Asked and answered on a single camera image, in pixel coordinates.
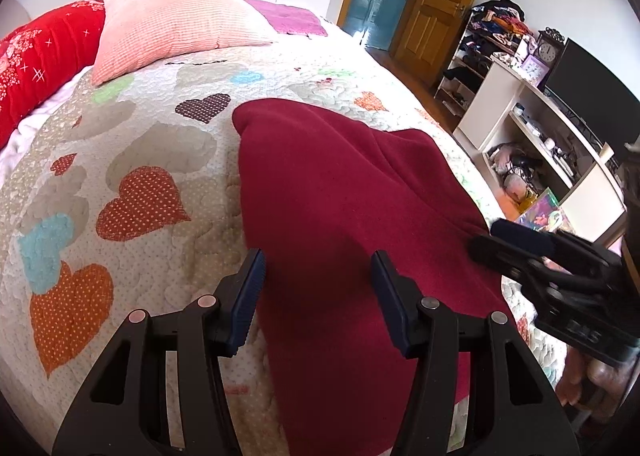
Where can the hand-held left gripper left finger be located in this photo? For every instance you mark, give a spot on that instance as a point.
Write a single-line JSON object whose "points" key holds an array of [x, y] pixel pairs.
{"points": [[247, 296]]}

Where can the heart-patterned quilt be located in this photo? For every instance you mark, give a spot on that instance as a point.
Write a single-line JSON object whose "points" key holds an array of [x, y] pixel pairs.
{"points": [[150, 145]]}

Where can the dark red sweater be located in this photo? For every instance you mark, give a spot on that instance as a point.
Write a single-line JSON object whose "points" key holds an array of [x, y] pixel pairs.
{"points": [[340, 196]]}

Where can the purple cloth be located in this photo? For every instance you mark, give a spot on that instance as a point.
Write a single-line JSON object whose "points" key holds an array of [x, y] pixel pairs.
{"points": [[290, 15]]}

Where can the white shelf rack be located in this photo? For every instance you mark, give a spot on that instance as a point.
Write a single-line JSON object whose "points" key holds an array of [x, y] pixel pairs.
{"points": [[452, 95]]}

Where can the stuffed toy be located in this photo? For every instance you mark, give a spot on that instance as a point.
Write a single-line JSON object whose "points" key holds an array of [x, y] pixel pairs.
{"points": [[517, 186]]}

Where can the pile of colourful clothes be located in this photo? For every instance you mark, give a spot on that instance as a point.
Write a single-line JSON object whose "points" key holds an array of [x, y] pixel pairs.
{"points": [[500, 18]]}

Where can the ornate dark table clock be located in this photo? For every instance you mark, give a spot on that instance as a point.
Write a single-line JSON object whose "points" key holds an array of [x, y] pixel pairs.
{"points": [[548, 51]]}

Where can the white television cabinet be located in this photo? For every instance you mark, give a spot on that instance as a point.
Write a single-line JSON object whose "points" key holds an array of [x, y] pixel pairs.
{"points": [[492, 100]]}

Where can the black television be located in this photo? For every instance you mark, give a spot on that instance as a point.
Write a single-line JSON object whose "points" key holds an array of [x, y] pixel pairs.
{"points": [[585, 80]]}

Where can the pink cloth bundle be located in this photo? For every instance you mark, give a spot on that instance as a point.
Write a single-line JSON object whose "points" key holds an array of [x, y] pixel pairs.
{"points": [[502, 155]]}

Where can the purple table clock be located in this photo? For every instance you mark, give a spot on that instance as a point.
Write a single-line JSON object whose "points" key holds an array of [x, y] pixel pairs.
{"points": [[534, 70]]}

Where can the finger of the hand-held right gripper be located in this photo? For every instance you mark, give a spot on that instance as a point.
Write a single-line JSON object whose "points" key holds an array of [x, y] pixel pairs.
{"points": [[520, 236], [495, 251]]}

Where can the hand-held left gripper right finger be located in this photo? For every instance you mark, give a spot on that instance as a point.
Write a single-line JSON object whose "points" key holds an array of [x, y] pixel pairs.
{"points": [[387, 301]]}

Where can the colourful toy box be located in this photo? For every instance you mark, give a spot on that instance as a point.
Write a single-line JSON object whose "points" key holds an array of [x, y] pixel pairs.
{"points": [[542, 211]]}

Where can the white bed sheet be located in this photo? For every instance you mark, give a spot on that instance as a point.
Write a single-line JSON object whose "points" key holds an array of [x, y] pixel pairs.
{"points": [[25, 135]]}

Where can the pink ribbed pillow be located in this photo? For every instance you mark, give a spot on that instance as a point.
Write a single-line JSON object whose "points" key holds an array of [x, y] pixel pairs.
{"points": [[170, 20]]}

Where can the red embroidered pillow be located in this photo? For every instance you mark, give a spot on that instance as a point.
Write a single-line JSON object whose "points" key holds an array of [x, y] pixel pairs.
{"points": [[40, 60]]}

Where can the person's right hand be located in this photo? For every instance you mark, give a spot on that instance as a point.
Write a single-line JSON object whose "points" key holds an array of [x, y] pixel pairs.
{"points": [[575, 381]]}

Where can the wooden door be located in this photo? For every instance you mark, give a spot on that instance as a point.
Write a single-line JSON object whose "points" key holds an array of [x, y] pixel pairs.
{"points": [[440, 10]]}

